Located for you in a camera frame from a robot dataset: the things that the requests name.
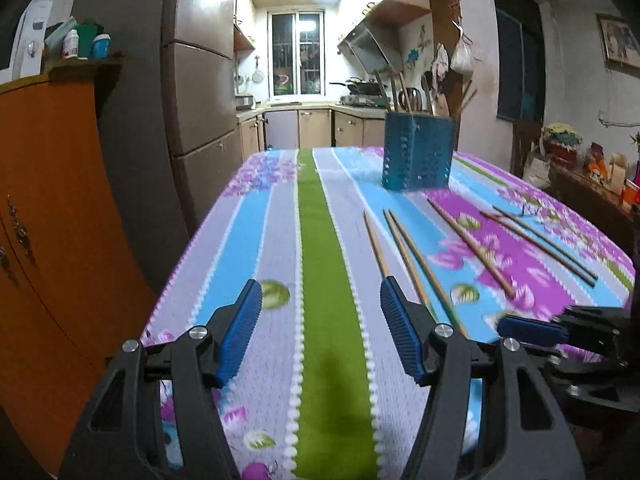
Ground black wok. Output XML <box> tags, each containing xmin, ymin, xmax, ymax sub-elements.
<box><xmin>329</xmin><ymin>77</ymin><xmax>386</xmax><ymax>95</ymax></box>

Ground cream kitchen base cabinets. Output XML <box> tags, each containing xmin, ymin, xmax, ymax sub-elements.
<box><xmin>237</xmin><ymin>105</ymin><xmax>388</xmax><ymax>162</ymax></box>

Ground striped floral tablecloth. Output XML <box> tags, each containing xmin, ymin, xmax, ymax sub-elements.
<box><xmin>142</xmin><ymin>146</ymin><xmax>637</xmax><ymax>480</ymax></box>

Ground wooden chair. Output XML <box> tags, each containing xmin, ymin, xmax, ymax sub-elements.
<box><xmin>510</xmin><ymin>119</ymin><xmax>545</xmax><ymax>182</ymax></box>

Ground green plastic container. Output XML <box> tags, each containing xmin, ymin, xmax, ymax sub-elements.
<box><xmin>77</xmin><ymin>19</ymin><xmax>104</xmax><ymax>59</ymax></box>

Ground wooden side table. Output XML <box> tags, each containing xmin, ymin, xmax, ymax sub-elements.
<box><xmin>546</xmin><ymin>164</ymin><xmax>640</xmax><ymax>263</ymax></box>

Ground orange wooden cabinet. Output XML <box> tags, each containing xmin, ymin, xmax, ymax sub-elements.
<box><xmin>0</xmin><ymin>56</ymin><xmax>162</xmax><ymax>477</ymax></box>

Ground dark curtained window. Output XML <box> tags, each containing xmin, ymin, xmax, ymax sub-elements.
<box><xmin>492</xmin><ymin>0</ymin><xmax>547</xmax><ymax>124</ymax></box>

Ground white plastic bag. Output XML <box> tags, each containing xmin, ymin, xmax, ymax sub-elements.
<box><xmin>451</xmin><ymin>35</ymin><xmax>475</xmax><ymax>75</ymax></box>

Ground framed wall picture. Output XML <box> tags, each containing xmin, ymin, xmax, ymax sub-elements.
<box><xmin>596</xmin><ymin>13</ymin><xmax>640</xmax><ymax>69</ymax></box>

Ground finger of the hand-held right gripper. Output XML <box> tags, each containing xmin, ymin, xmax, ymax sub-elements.
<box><xmin>496</xmin><ymin>305</ymin><xmax>633</xmax><ymax>350</ymax></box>
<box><xmin>544</xmin><ymin>357</ymin><xmax>632</xmax><ymax>417</ymax></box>

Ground steel electric kettle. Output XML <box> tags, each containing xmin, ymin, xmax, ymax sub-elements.
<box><xmin>400</xmin><ymin>87</ymin><xmax>427</xmax><ymax>114</ymax></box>

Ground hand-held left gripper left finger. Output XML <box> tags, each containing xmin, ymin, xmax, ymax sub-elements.
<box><xmin>59</xmin><ymin>279</ymin><xmax>263</xmax><ymax>480</ymax></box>

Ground blue perforated utensil holder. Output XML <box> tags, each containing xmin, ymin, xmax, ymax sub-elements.
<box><xmin>382</xmin><ymin>111</ymin><xmax>457</xmax><ymax>192</ymax></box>

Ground grey refrigerator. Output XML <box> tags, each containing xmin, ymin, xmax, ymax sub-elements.
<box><xmin>72</xmin><ymin>0</ymin><xmax>239</xmax><ymax>281</ymax></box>

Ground gas stove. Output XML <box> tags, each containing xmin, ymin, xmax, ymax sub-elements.
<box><xmin>339</xmin><ymin>93</ymin><xmax>387</xmax><ymax>107</ymax></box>

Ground bunch of wooden chopsticks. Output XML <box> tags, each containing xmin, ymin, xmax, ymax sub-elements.
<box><xmin>362</xmin><ymin>71</ymin><xmax>599</xmax><ymax>342</ymax></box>

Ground hanging cloths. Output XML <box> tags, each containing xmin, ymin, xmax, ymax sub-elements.
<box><xmin>431</xmin><ymin>43</ymin><xmax>452</xmax><ymax>117</ymax></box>

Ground white microwave oven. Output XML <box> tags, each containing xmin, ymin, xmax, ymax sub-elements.
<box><xmin>0</xmin><ymin>0</ymin><xmax>54</xmax><ymax>84</ymax></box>

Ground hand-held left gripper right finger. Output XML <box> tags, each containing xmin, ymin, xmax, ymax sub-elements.
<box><xmin>379</xmin><ymin>276</ymin><xmax>586</xmax><ymax>480</ymax></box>

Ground steel range hood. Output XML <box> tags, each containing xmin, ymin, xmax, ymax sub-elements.
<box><xmin>337</xmin><ymin>24</ymin><xmax>392</xmax><ymax>74</ymax></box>

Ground kitchen window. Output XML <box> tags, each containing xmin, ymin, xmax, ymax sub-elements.
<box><xmin>270</xmin><ymin>10</ymin><xmax>327</xmax><ymax>97</ymax></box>

